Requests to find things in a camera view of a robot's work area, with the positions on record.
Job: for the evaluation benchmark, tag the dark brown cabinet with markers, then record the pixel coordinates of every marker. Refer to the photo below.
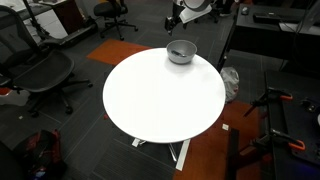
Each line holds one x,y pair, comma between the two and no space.
70,15

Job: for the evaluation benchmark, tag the black swivel office chair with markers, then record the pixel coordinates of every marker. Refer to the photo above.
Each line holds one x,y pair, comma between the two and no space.
110,8

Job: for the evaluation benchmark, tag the black electric scooter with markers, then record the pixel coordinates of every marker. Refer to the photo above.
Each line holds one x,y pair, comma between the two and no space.
71,35

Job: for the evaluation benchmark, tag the grey computer mouse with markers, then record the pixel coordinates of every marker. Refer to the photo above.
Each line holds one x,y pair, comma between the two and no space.
245,10

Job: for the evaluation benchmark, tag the red and black bag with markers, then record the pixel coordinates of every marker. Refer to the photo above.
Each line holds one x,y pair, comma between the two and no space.
43,150

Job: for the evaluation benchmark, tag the black robot table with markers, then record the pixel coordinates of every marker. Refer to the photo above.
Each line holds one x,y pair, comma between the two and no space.
293,133

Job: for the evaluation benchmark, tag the white counter with dark top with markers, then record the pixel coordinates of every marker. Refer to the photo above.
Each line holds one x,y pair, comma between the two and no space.
50,21

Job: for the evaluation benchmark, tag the white floor object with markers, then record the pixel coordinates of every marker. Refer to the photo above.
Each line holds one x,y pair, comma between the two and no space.
13,97

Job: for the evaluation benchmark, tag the teal capped marker pen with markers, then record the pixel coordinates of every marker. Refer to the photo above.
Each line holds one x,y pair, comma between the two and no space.
178,53

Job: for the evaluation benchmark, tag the black keyboard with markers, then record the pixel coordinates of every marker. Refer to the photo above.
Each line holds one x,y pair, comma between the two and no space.
266,17

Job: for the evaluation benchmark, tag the black mesh office chair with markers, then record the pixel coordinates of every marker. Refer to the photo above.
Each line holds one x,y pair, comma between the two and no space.
43,71

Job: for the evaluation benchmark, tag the grey round bowl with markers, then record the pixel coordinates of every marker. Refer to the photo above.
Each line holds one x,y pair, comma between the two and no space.
189,57

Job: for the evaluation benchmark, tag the black office desk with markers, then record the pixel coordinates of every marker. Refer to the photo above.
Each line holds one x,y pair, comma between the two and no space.
260,36

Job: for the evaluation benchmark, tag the white plastic bag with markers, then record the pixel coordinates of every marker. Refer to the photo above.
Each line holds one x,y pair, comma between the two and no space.
230,83

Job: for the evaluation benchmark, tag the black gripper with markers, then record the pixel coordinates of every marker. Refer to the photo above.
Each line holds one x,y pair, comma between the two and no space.
174,22

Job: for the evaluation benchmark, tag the small white paper tag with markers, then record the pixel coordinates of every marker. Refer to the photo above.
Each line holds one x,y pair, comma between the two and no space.
225,127

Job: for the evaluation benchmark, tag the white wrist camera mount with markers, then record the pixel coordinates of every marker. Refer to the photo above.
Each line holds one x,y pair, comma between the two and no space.
196,15

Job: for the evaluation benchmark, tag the white table base legs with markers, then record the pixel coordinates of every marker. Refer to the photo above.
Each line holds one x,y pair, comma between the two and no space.
182,155

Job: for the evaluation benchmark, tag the black upright post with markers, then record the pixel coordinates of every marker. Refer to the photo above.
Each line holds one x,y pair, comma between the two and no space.
233,153

